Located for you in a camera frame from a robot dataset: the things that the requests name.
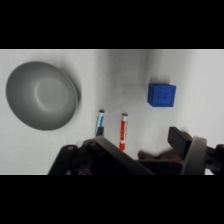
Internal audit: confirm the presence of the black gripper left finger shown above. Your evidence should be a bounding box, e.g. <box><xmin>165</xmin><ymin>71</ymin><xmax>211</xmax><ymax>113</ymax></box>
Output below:
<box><xmin>47</xmin><ymin>135</ymin><xmax>155</xmax><ymax>176</ymax></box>

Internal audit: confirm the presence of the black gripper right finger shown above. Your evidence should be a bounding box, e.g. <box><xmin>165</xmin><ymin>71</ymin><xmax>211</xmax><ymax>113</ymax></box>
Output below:
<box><xmin>167</xmin><ymin>126</ymin><xmax>224</xmax><ymax>176</ymax></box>

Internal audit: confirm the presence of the blue cube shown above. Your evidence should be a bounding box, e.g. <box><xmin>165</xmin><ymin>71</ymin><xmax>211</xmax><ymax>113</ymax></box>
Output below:
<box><xmin>147</xmin><ymin>83</ymin><xmax>177</xmax><ymax>108</ymax></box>

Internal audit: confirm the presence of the red marker pen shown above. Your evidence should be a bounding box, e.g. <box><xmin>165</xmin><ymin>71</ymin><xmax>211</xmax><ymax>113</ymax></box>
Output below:
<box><xmin>118</xmin><ymin>112</ymin><xmax>129</xmax><ymax>152</ymax></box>

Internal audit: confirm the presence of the blue marker pen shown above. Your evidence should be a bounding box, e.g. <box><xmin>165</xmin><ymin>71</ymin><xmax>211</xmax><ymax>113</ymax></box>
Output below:
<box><xmin>94</xmin><ymin>108</ymin><xmax>106</xmax><ymax>138</ymax></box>

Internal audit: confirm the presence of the grey bowl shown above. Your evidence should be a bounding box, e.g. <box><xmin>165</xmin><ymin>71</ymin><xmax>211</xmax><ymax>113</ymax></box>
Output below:
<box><xmin>5</xmin><ymin>60</ymin><xmax>80</xmax><ymax>131</ymax></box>

